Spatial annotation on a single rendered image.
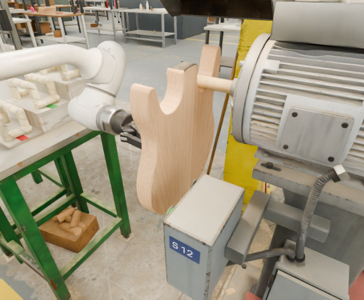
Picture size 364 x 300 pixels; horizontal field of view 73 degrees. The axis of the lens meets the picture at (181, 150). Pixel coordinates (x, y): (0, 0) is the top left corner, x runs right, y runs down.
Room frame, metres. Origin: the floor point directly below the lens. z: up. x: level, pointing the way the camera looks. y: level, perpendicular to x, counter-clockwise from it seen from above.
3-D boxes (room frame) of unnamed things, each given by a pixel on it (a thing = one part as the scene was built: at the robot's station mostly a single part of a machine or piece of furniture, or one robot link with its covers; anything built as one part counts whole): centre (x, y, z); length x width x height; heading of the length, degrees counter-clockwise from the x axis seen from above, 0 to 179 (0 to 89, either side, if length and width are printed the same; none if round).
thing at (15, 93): (1.08, 0.76, 1.07); 0.03 x 0.03 x 0.09
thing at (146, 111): (0.46, 0.06, 1.26); 0.07 x 0.04 x 0.09; 149
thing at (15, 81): (1.04, 0.69, 1.12); 0.20 x 0.03 x 0.03; 58
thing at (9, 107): (0.97, 0.73, 1.04); 0.20 x 0.03 x 0.03; 58
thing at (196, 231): (0.32, -0.12, 0.99); 0.24 x 0.21 x 0.26; 59
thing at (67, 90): (1.20, 0.58, 1.02); 0.27 x 0.15 x 0.17; 59
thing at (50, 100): (1.02, 0.59, 1.04); 0.11 x 0.03 x 0.03; 149
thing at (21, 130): (0.88, 0.67, 0.96); 0.11 x 0.03 x 0.03; 149
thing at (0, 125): (0.86, 0.70, 0.99); 0.03 x 0.03 x 0.09
